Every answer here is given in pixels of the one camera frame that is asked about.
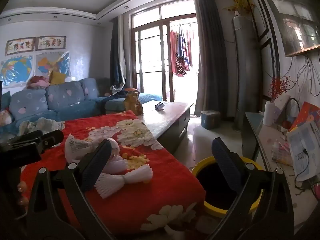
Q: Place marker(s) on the glass-top television cabinet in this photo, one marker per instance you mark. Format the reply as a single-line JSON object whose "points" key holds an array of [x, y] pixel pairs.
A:
{"points": [[265, 140]]}

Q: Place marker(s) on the grey standing air conditioner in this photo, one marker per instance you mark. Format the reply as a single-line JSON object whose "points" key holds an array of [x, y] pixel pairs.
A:
{"points": [[246, 75]]}

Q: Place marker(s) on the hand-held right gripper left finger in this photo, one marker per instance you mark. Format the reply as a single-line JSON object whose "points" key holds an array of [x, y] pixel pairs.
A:
{"points": [[96, 163]]}

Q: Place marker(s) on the yellow artificial flowers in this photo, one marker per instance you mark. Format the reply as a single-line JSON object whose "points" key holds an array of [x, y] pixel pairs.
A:
{"points": [[240, 2]]}

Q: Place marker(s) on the red floral blanket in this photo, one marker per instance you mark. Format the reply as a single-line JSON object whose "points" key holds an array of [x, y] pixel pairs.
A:
{"points": [[150, 200]]}

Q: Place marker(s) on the small blue object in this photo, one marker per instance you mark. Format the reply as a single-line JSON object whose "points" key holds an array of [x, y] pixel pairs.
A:
{"points": [[159, 106]]}

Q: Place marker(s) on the country map poster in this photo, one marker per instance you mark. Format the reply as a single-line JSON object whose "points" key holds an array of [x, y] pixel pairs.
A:
{"points": [[50, 63]]}

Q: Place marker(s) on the dark coffee table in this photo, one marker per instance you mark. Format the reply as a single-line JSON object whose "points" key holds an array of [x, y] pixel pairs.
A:
{"points": [[165, 120]]}

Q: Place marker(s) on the brown sliding glass door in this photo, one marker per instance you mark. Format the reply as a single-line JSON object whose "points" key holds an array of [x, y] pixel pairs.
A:
{"points": [[165, 55]]}

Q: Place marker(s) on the grey crumpled cloth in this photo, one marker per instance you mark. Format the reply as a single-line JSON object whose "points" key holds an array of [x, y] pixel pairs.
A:
{"points": [[45, 125]]}

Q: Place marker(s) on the white flat box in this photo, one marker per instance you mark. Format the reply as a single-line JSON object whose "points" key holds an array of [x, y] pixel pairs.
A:
{"points": [[282, 106]]}

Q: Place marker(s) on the white paper roll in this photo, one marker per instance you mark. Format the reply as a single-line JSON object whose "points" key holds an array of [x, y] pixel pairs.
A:
{"points": [[268, 113]]}

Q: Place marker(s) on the person's left hand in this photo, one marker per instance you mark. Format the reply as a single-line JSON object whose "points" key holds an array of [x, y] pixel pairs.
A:
{"points": [[22, 185]]}

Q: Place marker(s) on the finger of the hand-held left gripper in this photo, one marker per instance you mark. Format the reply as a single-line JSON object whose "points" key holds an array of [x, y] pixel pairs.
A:
{"points": [[22, 153], [52, 137]]}

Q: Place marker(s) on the world map poster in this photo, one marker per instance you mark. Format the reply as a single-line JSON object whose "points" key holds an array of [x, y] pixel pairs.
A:
{"points": [[17, 70]]}

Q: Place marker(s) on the brown paper bag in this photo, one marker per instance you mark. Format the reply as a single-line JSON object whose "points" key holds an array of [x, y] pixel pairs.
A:
{"points": [[132, 102]]}

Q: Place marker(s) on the teal storage box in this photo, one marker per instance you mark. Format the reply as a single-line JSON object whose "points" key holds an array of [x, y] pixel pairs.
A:
{"points": [[210, 120]]}

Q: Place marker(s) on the blue patterned sofa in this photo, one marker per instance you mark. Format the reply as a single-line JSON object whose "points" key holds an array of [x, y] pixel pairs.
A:
{"points": [[65, 97]]}

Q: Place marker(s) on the white and blue booklet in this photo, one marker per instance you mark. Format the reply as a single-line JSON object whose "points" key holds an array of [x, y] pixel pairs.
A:
{"points": [[303, 142]]}

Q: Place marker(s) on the wall-mounted television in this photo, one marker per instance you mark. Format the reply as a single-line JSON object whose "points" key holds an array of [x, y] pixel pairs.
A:
{"points": [[297, 27]]}

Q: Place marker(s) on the red book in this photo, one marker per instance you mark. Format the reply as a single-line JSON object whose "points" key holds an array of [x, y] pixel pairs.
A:
{"points": [[307, 116]]}

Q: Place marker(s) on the pack of coloured pens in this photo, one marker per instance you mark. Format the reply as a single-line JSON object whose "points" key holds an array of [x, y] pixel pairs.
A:
{"points": [[281, 152]]}

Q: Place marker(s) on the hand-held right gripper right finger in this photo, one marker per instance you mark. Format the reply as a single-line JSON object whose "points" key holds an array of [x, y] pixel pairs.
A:
{"points": [[225, 161]]}

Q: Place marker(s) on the hanging laundry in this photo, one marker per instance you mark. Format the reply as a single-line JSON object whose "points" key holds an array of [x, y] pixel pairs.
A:
{"points": [[181, 55]]}

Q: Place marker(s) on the framed calligraphy picture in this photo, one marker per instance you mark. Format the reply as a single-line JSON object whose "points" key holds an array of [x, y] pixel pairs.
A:
{"points": [[20, 47], [51, 43]]}

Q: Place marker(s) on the white plastic bag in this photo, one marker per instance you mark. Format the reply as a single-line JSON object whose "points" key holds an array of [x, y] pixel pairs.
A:
{"points": [[75, 147]]}

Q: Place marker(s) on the red berry branches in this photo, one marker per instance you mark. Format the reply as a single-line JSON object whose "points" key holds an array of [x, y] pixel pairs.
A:
{"points": [[278, 86]]}

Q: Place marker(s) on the grey curtain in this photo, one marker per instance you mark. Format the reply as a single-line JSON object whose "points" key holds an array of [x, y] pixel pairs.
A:
{"points": [[212, 55]]}

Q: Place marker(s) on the yellow trash bin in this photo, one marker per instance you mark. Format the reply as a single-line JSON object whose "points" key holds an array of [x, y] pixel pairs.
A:
{"points": [[200, 167]]}

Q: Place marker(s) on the pink cloth bundle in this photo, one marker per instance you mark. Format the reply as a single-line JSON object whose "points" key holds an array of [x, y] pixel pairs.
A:
{"points": [[37, 82]]}

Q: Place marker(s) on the yellow pillow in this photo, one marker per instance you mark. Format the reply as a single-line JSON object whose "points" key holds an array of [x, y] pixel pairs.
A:
{"points": [[57, 78]]}

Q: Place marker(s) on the black wall frame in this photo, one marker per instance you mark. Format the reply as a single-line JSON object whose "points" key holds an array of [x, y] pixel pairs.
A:
{"points": [[270, 30]]}

